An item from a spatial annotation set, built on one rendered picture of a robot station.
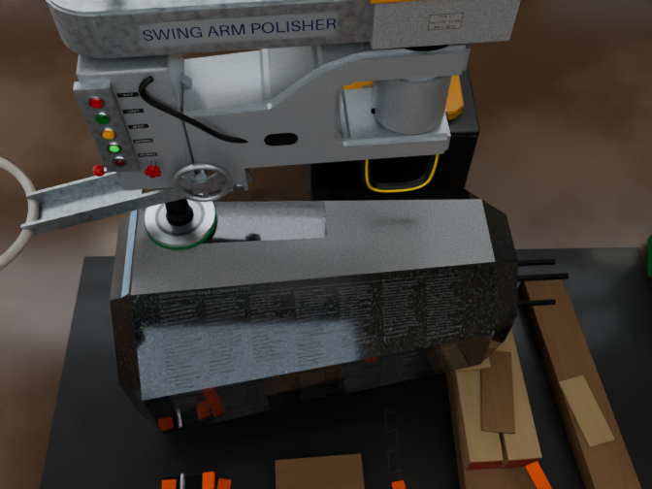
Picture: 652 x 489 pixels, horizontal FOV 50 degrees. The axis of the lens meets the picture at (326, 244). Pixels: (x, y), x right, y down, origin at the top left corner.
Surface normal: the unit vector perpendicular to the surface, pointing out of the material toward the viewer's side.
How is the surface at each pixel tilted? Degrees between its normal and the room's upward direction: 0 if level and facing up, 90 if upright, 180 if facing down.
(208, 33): 90
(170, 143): 90
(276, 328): 45
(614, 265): 0
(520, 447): 0
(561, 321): 0
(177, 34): 90
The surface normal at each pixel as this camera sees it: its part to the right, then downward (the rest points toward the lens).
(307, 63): -0.64, -0.36
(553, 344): 0.00, -0.54
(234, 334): 0.07, 0.21
